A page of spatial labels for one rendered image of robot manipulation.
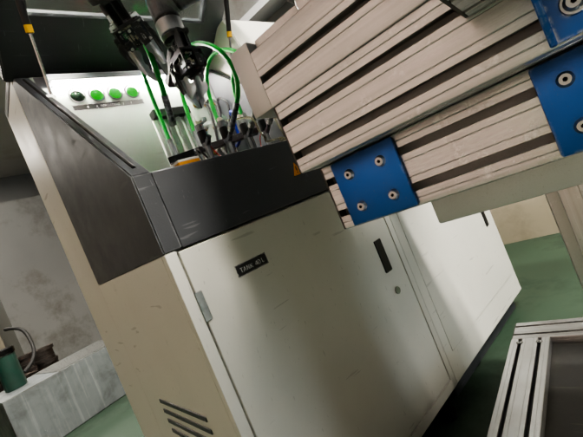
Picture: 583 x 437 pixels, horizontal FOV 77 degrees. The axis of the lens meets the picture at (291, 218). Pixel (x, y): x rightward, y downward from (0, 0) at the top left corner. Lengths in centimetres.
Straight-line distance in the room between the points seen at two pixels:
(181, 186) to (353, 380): 61
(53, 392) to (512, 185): 288
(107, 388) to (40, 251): 410
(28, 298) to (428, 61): 661
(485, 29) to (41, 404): 296
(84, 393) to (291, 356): 237
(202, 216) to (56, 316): 613
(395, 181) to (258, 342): 49
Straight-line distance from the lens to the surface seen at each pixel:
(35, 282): 683
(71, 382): 307
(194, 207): 78
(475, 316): 152
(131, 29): 97
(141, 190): 75
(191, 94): 114
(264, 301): 82
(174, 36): 118
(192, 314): 74
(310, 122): 45
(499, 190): 52
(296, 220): 91
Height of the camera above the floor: 78
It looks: 1 degrees down
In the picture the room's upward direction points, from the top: 23 degrees counter-clockwise
